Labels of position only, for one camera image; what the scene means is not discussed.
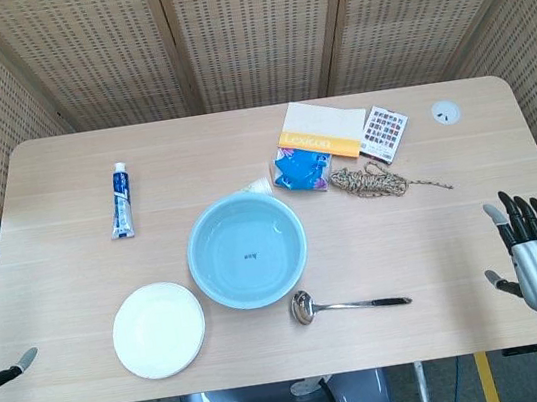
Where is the metal ladle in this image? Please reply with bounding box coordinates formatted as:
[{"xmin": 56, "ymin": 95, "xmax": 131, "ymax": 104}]
[{"xmin": 288, "ymin": 274, "xmax": 414, "ymax": 329}]

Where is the light blue bowl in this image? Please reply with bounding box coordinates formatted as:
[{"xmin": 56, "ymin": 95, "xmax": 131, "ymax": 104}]
[{"xmin": 179, "ymin": 182, "xmax": 317, "ymax": 319}]

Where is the white round plate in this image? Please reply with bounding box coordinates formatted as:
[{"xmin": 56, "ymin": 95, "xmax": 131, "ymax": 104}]
[{"xmin": 105, "ymin": 276, "xmax": 214, "ymax": 385}]

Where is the blue white toothpaste tube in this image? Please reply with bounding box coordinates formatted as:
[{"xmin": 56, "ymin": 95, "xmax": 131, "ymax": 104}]
[{"xmin": 100, "ymin": 160, "xmax": 139, "ymax": 242}]

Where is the card with colourful squares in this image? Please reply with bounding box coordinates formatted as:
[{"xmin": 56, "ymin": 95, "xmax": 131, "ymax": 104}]
[{"xmin": 353, "ymin": 99, "xmax": 416, "ymax": 169}]

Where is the yellow white Lexicon book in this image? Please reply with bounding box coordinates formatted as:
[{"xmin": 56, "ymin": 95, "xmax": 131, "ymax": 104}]
[{"xmin": 271, "ymin": 91, "xmax": 374, "ymax": 170}]

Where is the blue plastic packet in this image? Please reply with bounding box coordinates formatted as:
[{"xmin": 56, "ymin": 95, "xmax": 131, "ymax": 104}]
[{"xmin": 268, "ymin": 139, "xmax": 338, "ymax": 199}]

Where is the white paper cup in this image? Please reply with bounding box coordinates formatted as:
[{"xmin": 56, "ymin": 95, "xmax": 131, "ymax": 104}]
[{"xmin": 238, "ymin": 176, "xmax": 273, "ymax": 201}]

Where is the woven bamboo folding screen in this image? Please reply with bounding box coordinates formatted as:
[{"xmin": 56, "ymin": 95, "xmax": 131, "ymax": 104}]
[{"xmin": 0, "ymin": 0, "xmax": 537, "ymax": 323}]

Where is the white table cable grommet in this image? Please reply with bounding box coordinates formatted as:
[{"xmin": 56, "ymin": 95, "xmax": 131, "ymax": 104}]
[{"xmin": 430, "ymin": 98, "xmax": 464, "ymax": 127}]

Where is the coiled braided rope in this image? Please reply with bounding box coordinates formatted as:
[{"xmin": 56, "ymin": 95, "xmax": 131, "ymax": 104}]
[{"xmin": 326, "ymin": 150, "xmax": 455, "ymax": 208}]

